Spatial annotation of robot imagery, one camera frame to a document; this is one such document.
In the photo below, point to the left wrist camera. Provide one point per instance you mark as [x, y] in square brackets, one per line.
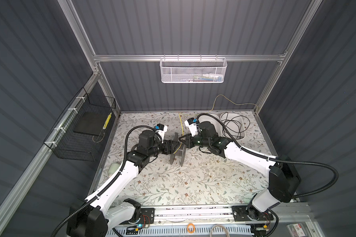
[161, 130]

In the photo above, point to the left white tray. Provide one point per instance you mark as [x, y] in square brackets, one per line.
[214, 120]

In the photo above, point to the dark grey cable spool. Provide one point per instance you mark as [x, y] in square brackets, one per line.
[181, 152]

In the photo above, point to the right white tray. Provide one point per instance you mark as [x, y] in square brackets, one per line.
[236, 124]

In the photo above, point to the black wire basket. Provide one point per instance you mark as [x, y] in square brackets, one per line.
[66, 144]

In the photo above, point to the white tray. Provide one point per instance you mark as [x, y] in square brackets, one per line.
[236, 124]
[214, 120]

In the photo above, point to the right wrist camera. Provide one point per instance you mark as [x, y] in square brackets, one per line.
[192, 125]

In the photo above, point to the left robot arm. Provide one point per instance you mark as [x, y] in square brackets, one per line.
[94, 216]

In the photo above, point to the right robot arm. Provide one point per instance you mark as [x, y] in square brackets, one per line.
[281, 173]

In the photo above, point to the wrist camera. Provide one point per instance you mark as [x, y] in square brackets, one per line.
[161, 130]
[192, 125]

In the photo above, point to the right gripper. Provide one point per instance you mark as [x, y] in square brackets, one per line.
[188, 141]

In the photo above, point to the black foam pad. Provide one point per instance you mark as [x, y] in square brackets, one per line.
[90, 124]

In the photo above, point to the white wire mesh basket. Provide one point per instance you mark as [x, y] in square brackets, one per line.
[193, 70]

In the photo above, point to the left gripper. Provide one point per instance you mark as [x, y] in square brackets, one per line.
[170, 149]

